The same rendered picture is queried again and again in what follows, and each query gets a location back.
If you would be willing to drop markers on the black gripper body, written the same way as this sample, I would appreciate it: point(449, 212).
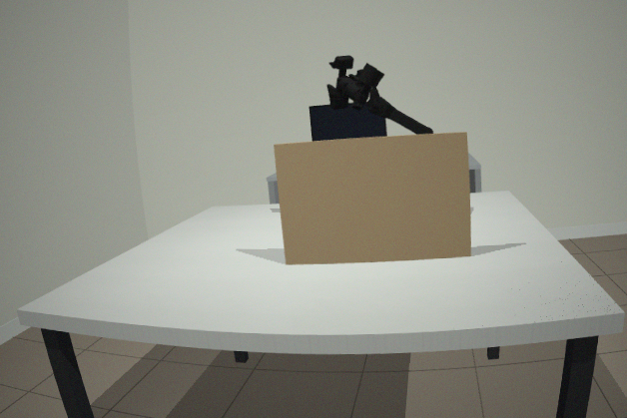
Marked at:
point(342, 63)

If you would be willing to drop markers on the brown rectangular board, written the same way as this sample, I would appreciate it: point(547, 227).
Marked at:
point(374, 199)

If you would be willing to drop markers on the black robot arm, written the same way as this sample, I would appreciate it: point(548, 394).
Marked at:
point(369, 77)

